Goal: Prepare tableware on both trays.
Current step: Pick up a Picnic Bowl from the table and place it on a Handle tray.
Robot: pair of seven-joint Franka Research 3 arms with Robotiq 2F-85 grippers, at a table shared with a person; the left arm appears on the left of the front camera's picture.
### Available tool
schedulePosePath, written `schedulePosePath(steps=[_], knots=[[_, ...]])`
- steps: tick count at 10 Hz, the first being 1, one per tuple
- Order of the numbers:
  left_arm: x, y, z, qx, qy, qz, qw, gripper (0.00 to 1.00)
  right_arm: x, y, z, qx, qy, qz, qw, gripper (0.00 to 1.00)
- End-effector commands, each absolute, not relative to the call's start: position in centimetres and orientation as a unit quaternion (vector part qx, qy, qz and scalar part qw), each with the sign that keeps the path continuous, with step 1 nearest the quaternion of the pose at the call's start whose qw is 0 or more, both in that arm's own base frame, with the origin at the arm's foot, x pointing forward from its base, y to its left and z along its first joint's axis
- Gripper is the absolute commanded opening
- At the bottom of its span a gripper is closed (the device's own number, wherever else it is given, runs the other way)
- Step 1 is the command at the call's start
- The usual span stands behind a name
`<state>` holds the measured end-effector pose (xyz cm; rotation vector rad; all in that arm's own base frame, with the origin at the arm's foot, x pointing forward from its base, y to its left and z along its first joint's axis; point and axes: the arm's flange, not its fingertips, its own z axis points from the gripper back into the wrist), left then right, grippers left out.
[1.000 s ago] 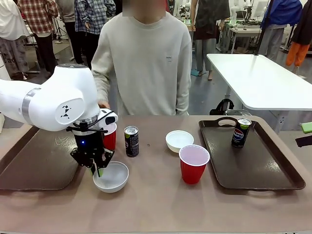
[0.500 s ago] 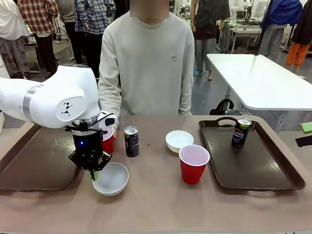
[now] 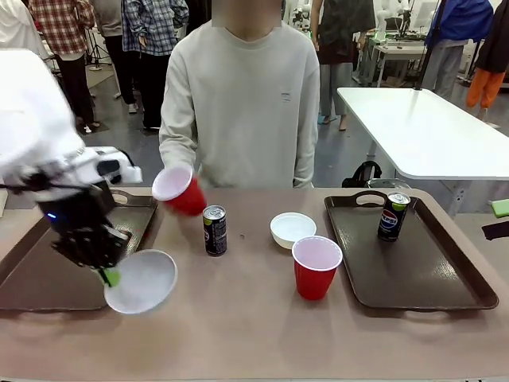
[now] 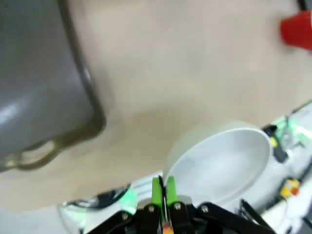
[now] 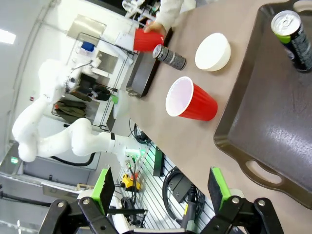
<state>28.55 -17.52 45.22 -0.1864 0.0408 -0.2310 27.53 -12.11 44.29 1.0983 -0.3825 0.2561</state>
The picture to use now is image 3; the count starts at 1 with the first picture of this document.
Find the white shallow bowl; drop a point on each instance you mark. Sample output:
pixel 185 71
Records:
pixel 147 282
pixel 292 228

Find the black Pepsi can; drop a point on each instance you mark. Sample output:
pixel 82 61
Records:
pixel 215 232
pixel 392 219

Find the person's right forearm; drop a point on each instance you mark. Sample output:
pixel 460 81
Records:
pixel 175 153

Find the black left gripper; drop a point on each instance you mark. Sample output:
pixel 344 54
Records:
pixel 73 211

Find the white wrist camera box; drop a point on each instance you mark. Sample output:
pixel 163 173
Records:
pixel 121 169

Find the bystander in blue plaid shirt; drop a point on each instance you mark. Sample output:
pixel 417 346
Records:
pixel 153 59

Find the red plastic cup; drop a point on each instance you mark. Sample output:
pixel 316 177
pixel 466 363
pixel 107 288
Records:
pixel 315 274
pixel 185 199

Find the black vertical pole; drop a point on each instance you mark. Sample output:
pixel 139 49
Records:
pixel 427 44

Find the bystander in grey top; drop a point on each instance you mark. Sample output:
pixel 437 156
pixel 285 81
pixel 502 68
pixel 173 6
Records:
pixel 117 59

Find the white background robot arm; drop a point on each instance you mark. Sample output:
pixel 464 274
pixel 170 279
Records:
pixel 387 18

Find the bystander in blue jacket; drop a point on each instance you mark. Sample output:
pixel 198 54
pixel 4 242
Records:
pixel 453 44

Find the bystander in red plaid shirt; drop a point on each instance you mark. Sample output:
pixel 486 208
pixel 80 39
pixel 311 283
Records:
pixel 65 47

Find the person's left forearm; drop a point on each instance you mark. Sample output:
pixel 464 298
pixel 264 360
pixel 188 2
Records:
pixel 305 159

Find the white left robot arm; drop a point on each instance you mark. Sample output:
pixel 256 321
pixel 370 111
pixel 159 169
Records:
pixel 36 115

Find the black backpack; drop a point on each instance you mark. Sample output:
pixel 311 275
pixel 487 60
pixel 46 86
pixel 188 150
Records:
pixel 364 175

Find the person's right hand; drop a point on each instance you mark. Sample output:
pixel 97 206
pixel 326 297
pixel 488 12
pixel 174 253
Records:
pixel 198 177

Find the bystander in orange trousers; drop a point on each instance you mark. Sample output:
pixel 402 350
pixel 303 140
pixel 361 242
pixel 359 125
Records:
pixel 489 75

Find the grey background workbench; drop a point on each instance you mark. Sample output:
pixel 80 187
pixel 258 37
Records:
pixel 393 51

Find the bystander in dark shirt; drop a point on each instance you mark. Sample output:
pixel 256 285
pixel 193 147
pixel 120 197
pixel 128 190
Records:
pixel 338 47

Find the brown plastic tray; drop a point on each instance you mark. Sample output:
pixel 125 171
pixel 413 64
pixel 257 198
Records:
pixel 36 278
pixel 405 266

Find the white background table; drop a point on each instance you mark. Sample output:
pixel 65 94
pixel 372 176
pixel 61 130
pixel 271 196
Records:
pixel 429 127

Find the person in beige sweatshirt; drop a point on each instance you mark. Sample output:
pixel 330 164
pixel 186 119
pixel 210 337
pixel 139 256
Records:
pixel 242 111

